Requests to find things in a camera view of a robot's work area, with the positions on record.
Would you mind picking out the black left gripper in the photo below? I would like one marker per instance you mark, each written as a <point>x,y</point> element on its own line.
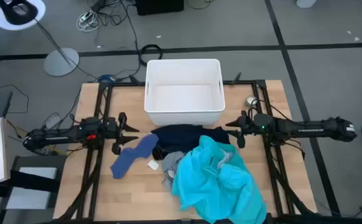
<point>114,126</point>

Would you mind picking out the black metal rig frame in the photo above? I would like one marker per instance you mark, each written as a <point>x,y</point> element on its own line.
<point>104,99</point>

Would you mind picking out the white floor object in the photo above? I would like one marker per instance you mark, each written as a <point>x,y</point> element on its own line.
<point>305,3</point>

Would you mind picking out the navy garment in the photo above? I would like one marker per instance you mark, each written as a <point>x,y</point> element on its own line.
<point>181,137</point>

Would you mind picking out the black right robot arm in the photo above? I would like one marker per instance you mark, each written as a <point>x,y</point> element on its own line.
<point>305,128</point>

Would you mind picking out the white plastic laundry basket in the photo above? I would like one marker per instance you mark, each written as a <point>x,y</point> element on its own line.
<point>184,93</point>

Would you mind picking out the teal shirt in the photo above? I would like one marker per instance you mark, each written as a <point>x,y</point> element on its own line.
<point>212,183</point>

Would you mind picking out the blue sock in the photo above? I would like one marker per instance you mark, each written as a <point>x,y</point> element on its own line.
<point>128,157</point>

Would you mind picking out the floor lamp with round base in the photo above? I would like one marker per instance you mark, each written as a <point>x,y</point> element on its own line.
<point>61,62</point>

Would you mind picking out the grey Reebok underwear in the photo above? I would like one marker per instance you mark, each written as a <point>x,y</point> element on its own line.
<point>172,159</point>

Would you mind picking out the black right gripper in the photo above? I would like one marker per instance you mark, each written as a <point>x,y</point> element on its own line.
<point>249,126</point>

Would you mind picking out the black side table frame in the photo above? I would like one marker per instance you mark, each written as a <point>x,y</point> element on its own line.
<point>38,183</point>

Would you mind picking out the black box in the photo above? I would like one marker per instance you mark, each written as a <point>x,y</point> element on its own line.
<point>159,6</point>

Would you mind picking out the grey round puck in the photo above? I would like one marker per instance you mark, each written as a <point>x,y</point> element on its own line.
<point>251,100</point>

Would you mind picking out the white power strip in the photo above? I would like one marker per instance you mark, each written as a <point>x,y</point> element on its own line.
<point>86,17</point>

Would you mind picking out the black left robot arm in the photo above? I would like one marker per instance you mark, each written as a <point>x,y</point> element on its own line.
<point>56,137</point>

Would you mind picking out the small white tag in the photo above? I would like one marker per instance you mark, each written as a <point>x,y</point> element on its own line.
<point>153,165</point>

